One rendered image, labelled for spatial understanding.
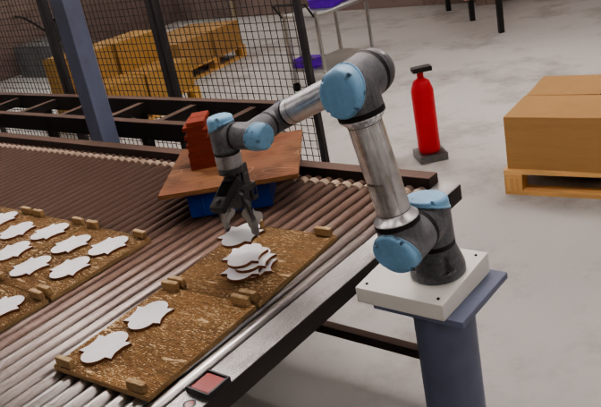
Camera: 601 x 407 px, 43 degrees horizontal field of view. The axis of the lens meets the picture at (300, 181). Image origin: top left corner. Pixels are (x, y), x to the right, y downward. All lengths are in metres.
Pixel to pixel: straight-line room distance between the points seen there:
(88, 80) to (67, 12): 0.34
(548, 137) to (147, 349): 3.10
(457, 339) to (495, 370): 1.15
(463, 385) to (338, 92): 0.93
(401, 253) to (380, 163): 0.23
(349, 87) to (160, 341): 0.82
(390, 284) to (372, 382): 1.24
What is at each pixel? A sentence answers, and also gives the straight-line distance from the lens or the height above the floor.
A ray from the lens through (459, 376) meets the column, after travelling 2.18.
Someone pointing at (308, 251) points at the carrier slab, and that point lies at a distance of 2.28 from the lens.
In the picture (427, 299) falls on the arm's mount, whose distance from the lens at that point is 1.99.
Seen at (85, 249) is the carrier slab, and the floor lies 0.94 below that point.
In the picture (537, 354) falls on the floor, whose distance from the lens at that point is 3.34.
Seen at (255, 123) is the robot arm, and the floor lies 1.39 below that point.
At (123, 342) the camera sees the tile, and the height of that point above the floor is 0.95.
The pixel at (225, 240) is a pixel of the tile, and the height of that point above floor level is 1.05.
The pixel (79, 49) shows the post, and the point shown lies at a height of 1.42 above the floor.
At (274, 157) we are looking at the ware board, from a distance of 2.80.
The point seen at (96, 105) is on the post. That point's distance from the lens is 3.89.
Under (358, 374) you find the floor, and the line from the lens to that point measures 3.32.
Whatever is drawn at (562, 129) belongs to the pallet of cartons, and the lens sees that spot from 4.53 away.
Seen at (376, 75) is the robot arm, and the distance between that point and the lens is 1.76.
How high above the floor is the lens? 1.94
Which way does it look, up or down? 21 degrees down
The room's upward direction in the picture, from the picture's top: 11 degrees counter-clockwise
